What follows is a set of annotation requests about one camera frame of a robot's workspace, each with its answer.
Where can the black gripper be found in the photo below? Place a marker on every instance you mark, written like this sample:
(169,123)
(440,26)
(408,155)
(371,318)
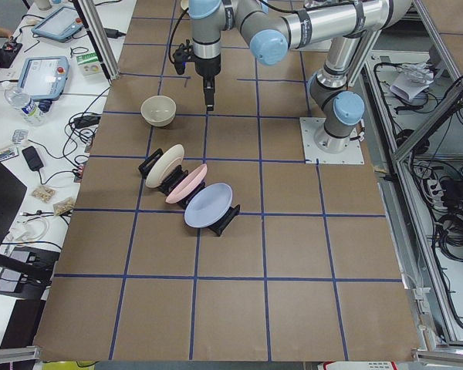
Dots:
(207,68)

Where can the blue plate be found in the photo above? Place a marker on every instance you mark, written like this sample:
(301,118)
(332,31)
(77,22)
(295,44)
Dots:
(209,205)

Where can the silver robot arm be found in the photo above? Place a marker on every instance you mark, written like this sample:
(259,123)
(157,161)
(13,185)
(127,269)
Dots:
(270,39)

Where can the black plate rack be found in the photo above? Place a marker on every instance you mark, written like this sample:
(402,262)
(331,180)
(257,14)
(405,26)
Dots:
(175,177)

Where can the pink plate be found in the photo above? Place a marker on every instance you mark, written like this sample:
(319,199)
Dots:
(187,185)

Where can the cream ceramic bowl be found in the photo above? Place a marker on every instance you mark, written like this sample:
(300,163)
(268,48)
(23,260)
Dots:
(158,111)

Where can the green white carton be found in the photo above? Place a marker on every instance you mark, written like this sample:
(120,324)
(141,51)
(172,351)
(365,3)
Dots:
(89,64)

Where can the far teach pendant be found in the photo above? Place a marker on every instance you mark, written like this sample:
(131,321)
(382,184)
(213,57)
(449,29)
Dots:
(60,26)

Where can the teach pendant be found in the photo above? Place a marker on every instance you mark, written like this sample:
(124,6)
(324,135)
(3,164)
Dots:
(60,26)
(44,77)

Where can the near teach pendant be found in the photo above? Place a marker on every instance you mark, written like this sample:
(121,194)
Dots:
(44,77)

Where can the clear water bottle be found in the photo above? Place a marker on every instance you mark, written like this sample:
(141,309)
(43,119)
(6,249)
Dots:
(23,103)

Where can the black power adapter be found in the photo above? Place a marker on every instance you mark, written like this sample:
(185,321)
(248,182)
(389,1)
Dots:
(32,158)

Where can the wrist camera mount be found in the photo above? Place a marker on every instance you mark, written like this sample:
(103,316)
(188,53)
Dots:
(182,55)

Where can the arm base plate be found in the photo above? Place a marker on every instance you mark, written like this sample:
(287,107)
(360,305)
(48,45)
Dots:
(321,148)

